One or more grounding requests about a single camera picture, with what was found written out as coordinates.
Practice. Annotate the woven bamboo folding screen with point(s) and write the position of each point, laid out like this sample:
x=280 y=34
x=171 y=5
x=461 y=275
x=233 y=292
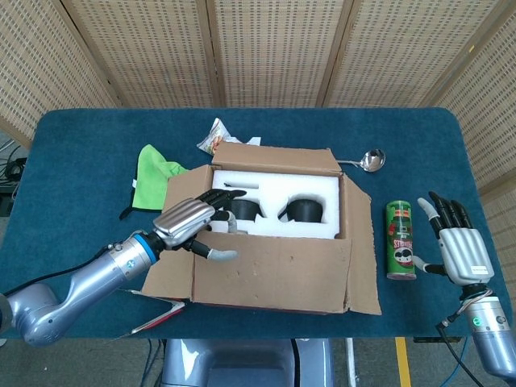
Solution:
x=282 y=52

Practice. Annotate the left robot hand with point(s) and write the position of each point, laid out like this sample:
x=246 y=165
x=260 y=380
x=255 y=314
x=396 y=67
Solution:
x=183 y=223

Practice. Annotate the colourful toy at right edge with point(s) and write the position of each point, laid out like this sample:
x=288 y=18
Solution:
x=401 y=242

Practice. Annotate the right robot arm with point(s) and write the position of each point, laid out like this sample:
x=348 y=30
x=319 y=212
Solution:
x=493 y=330

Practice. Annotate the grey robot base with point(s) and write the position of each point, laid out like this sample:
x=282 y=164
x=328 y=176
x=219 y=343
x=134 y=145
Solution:
x=242 y=363

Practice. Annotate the white paper scrap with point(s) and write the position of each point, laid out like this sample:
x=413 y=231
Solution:
x=253 y=141

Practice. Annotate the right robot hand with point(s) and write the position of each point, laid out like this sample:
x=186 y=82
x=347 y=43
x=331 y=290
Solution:
x=465 y=254

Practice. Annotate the black tea pitcher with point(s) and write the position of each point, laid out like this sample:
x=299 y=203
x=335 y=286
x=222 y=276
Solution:
x=304 y=210

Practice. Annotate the metal ladle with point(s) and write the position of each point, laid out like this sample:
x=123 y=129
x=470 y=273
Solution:
x=373 y=160

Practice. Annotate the black teapot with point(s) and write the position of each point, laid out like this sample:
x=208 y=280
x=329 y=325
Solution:
x=246 y=209

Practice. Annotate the blue table cover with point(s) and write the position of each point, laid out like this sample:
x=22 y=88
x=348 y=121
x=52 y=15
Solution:
x=80 y=161

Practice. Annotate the white table leg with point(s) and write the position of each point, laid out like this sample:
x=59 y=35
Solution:
x=350 y=363

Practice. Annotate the printed snack packet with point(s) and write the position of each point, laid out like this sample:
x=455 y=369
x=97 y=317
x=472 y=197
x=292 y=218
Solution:
x=215 y=137

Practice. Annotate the green microfiber cloth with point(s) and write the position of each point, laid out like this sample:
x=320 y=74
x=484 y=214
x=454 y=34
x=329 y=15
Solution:
x=151 y=181

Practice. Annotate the white foam insert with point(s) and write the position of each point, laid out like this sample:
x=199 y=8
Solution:
x=274 y=185

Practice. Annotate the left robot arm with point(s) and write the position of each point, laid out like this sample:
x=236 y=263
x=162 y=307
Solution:
x=88 y=282

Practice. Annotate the red cardboard box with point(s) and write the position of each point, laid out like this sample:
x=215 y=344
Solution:
x=266 y=274

